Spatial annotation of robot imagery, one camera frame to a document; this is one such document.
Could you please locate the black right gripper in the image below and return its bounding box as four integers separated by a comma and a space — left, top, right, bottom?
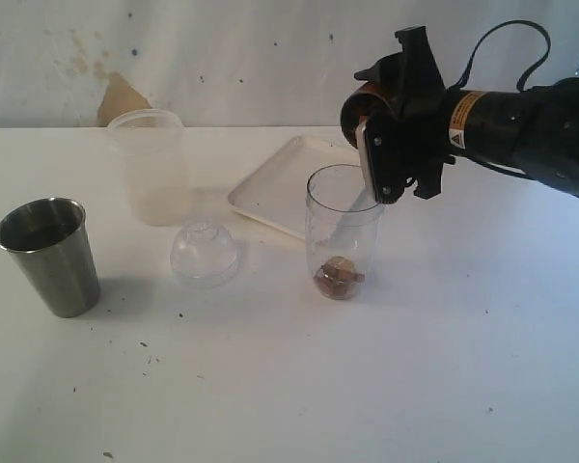
353, 27, 454, 205

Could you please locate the brown wooden cup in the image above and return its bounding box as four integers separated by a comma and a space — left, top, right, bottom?
340, 82, 391, 149

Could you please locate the clear dome lid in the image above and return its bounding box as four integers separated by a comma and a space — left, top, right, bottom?
169, 220, 240, 287

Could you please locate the stainless steel cup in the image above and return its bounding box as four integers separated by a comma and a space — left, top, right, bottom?
0, 197, 101, 318

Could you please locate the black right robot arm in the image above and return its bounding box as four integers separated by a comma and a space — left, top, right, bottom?
340, 26, 579, 204

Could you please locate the clear plastic tumbler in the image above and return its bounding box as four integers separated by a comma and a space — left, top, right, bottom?
305, 164, 384, 295

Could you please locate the white rectangular tray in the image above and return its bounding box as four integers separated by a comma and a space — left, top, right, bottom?
228, 136, 359, 239

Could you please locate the translucent plastic container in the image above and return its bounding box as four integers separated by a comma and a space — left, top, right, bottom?
107, 109, 191, 227

